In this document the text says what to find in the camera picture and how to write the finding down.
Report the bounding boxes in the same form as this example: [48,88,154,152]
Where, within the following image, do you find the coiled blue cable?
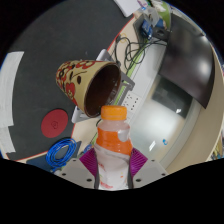
[45,138,78,169]

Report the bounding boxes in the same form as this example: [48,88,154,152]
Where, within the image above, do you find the floral patterned mug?
[55,59,122,118]

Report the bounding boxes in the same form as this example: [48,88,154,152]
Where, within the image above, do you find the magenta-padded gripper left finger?
[53,147,99,190]

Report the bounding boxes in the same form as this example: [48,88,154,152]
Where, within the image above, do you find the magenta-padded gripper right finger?
[129,148,169,189]

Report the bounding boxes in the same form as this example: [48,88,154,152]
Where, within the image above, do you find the orange-capped drink bottle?
[93,105,134,191]

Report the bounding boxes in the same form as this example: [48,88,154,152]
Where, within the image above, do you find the black desk mat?
[5,0,134,162]

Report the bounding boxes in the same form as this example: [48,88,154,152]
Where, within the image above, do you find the large white paper sheet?
[0,50,25,129]

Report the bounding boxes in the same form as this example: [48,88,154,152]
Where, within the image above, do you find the small blue box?
[141,18,154,38]

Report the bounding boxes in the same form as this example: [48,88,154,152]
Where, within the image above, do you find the white wall socket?
[124,93,143,113]

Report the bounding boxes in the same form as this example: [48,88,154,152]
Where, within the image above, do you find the small white paper sheet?
[0,125,16,154]

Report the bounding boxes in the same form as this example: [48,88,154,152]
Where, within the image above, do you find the flat round red coaster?
[40,108,70,139]

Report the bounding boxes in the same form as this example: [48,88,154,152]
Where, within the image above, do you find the tangled black cables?
[114,33,168,69]

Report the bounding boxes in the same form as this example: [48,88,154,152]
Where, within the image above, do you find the black computer monitor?
[158,13,216,109]

